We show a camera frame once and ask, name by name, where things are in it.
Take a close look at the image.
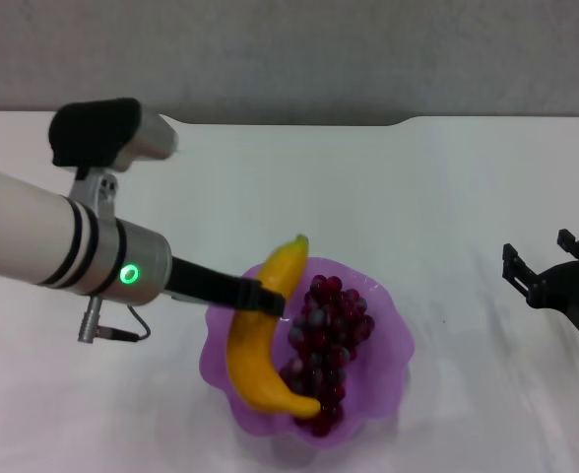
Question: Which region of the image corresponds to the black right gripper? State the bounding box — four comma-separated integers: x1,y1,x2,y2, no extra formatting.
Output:
501,229,579,352

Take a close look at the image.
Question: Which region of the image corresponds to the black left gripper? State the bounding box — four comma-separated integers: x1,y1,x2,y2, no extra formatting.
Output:
170,255,288,318

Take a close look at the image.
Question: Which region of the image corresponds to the yellow plastic banana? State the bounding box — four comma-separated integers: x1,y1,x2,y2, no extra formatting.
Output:
225,234,323,422

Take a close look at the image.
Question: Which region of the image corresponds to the dark red grape bunch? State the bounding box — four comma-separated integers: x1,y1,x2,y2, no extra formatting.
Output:
277,274,376,439

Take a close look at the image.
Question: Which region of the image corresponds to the purple wavy plastic plate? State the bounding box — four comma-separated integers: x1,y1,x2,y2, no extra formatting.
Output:
198,256,416,450

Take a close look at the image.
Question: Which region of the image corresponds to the silver left connector with cable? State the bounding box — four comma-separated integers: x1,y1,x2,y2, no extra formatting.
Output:
76,295,152,345

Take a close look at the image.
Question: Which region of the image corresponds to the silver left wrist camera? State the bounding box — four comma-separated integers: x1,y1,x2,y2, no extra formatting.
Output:
47,97,180,222

